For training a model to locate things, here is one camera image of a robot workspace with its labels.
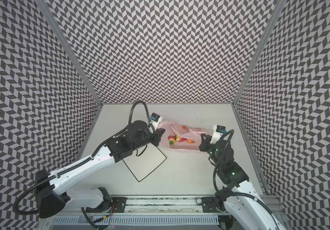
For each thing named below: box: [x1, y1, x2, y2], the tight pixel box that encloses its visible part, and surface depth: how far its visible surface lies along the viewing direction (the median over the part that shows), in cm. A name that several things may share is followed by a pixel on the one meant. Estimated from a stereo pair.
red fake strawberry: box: [167, 135, 176, 146], surface depth 95 cm
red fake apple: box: [176, 135, 187, 143], surface depth 96 cm
